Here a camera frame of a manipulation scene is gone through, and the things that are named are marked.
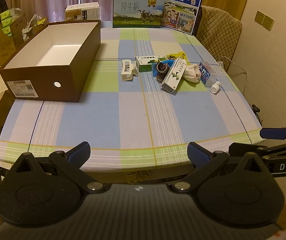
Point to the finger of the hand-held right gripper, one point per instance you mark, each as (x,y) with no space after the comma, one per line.
(243,148)
(273,133)

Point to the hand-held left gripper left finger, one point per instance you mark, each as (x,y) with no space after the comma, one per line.
(79,153)

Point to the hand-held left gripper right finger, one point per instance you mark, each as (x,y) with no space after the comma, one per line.
(198,155)

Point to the small white bottle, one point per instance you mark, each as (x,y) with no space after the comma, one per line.
(215,87)

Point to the brown shoe box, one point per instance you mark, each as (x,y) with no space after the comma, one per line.
(67,76)

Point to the blue tissue packet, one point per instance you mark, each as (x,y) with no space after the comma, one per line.
(205,75)

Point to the white medicine box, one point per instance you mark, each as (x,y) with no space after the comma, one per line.
(173,78)

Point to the white sock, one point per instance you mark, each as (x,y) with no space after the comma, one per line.
(192,74)

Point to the white hair claw clip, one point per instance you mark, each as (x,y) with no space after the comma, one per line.
(127,76)

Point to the blue snack packet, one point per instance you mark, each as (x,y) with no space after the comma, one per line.
(161,68)

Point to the yellow snack packet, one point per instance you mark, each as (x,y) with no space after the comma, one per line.
(182,55)

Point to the green medicine box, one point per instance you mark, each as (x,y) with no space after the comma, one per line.
(145,63)

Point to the checked tablecloth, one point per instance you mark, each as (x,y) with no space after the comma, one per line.
(133,120)

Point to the white power strip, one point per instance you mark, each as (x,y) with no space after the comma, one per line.
(220,64)

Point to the chair with quilted cover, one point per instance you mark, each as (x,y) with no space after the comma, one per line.
(220,35)

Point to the brown cardboard box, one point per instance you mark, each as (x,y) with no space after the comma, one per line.
(2,45)

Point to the white plastic object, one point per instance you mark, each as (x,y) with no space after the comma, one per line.
(29,27)

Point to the small white cardboard box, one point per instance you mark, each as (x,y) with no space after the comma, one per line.
(82,12)

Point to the small green box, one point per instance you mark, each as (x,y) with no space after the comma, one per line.
(6,21)
(7,30)
(6,13)

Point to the blue milk carton box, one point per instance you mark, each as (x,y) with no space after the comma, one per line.
(183,10)

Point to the green milk carton box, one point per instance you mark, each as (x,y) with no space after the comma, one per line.
(138,10)

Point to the wall socket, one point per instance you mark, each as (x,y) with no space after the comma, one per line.
(259,17)
(268,23)

